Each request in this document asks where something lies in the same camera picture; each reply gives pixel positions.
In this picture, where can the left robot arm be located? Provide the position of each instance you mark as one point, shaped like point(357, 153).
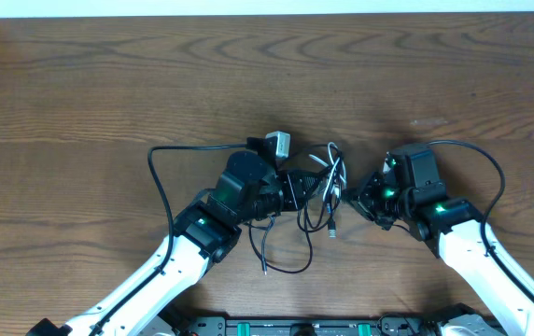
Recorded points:
point(203, 234)

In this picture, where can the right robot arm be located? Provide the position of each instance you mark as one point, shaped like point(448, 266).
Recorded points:
point(409, 188)

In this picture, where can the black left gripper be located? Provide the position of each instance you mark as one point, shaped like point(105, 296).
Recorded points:
point(290, 190)

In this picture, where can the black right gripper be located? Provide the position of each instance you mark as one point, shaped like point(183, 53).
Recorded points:
point(366, 200)

